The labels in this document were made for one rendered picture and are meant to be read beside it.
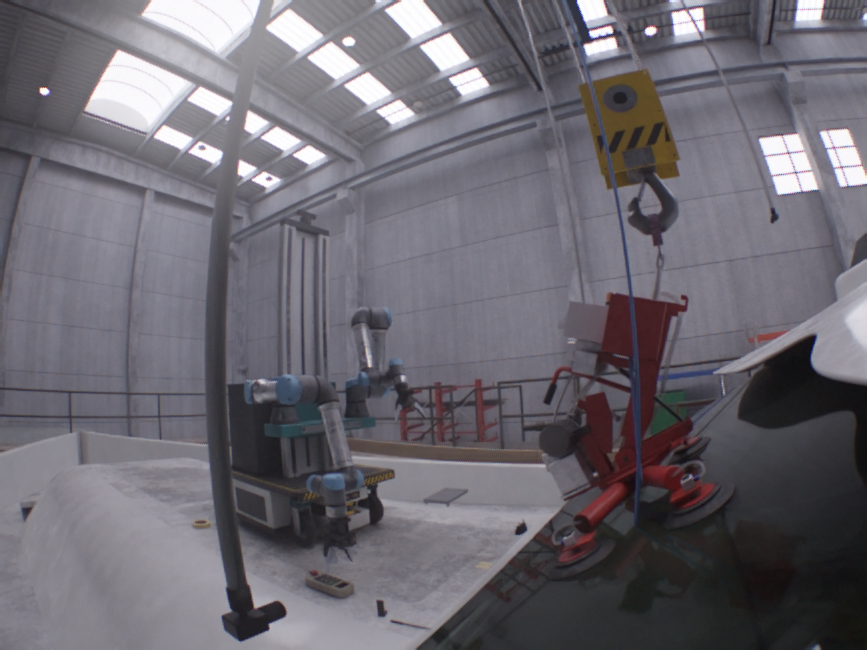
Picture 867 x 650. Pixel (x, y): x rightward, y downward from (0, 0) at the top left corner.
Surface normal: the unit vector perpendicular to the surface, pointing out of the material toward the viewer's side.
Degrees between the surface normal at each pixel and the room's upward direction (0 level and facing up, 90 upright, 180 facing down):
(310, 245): 90
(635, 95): 90
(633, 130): 90
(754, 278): 90
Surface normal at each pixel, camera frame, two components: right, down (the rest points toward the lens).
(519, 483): -0.45, -0.11
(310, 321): 0.80, -0.14
